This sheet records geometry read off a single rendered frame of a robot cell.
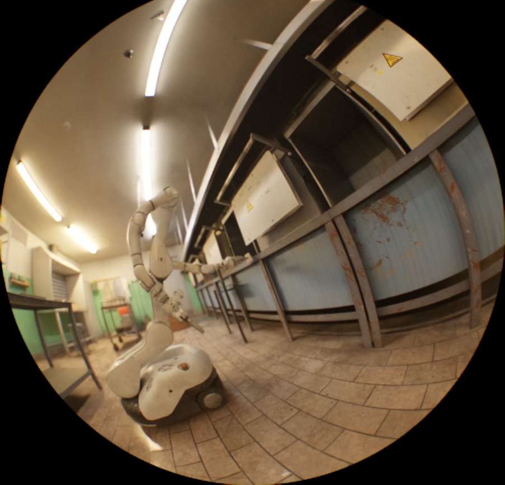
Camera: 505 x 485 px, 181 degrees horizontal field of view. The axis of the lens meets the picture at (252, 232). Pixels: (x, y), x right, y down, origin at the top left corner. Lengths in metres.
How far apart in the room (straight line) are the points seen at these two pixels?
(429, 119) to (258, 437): 1.43
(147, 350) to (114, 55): 2.18
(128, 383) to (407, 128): 1.73
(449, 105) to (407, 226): 0.60
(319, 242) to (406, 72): 1.00
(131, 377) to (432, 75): 1.82
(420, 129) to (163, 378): 1.51
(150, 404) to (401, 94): 1.60
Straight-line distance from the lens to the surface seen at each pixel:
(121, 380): 1.06
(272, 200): 0.95
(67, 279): 5.52
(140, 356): 1.00
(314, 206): 0.90
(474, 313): 0.99
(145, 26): 1.83
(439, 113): 0.87
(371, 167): 1.42
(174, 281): 5.53
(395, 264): 0.87
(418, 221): 0.82
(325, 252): 0.98
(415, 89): 0.77
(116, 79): 1.91
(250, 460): 0.81
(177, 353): 1.26
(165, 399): 0.93
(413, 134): 0.81
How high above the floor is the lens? 0.69
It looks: 15 degrees up
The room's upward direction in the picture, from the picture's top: 21 degrees counter-clockwise
